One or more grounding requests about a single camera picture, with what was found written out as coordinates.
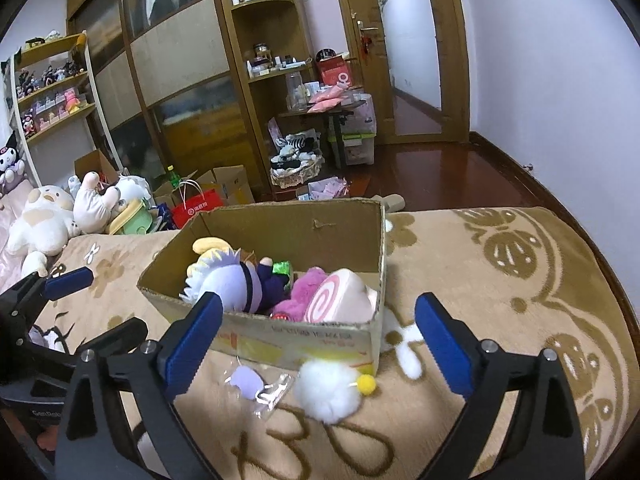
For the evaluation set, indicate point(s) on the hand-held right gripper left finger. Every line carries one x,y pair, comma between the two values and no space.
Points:
192,345

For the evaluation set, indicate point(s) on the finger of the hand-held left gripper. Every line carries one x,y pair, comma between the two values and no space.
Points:
70,280
115,335

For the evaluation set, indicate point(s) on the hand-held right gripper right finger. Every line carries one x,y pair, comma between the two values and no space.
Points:
445,345

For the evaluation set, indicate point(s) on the white-haired plush doll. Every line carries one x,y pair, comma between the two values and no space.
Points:
225,280

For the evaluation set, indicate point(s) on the yellow plush toy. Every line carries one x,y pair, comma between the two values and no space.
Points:
210,245

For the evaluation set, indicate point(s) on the pink swirl roll plush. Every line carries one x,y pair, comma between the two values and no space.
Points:
340,295

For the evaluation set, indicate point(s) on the green tissue pack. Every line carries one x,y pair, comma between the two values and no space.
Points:
282,267

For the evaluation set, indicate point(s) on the magenta plush toy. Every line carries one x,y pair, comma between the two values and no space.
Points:
305,290

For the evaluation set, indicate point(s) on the white fluffy pompom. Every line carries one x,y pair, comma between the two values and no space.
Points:
325,390

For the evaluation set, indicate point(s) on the lilac charm in plastic bag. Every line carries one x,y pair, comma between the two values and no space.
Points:
245,382

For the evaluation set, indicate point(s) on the large white cat plush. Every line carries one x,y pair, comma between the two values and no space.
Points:
45,220

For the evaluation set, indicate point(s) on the brown floral blanket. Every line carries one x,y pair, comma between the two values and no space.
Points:
500,310

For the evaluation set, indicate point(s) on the pink bed sheet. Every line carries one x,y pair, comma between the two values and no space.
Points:
10,230

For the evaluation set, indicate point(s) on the white plush doll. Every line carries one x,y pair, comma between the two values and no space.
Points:
95,205

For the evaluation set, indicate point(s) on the green and yellow toy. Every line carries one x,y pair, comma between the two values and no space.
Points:
132,220

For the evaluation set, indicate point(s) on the white fluffy plush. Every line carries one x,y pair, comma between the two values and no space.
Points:
132,190

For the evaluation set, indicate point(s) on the tall open cardboard box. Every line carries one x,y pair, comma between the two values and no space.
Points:
92,165

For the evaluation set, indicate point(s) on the black and lilac plush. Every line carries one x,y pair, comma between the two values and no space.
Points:
10,162

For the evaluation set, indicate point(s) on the red paper bag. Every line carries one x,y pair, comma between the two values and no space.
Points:
197,212

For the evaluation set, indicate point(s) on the green bottle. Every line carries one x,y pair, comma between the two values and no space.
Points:
174,177

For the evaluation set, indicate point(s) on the beige slipper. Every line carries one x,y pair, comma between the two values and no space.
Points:
392,202

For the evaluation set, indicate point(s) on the white framed display shelf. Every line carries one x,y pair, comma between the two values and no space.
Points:
55,120

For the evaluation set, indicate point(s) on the low open cardboard boxes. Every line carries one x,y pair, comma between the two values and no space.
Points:
230,182

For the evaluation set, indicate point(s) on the pale pink packet pile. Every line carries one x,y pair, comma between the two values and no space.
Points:
327,189

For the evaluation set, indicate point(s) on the woven basket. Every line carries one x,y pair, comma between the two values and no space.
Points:
295,175

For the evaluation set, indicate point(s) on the shelf of figurines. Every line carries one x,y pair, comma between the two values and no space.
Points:
50,75

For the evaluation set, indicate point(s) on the clear plastic storage box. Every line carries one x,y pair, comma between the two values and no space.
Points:
360,145

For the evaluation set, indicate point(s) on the zebra striped plush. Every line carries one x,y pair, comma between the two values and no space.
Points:
292,145

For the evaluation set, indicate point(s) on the small side table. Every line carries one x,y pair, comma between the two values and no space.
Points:
337,140

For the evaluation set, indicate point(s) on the wooden wardrobe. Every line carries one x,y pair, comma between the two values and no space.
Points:
185,50

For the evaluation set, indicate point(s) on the pink packets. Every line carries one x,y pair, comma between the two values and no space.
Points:
327,100

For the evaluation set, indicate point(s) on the clear plastic container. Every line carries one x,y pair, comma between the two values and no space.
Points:
295,92

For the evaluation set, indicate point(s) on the red gift box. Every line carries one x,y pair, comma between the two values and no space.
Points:
335,72

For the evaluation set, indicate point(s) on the black round tin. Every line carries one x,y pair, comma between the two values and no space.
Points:
326,53

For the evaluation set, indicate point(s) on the wooden door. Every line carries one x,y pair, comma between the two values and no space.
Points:
350,10

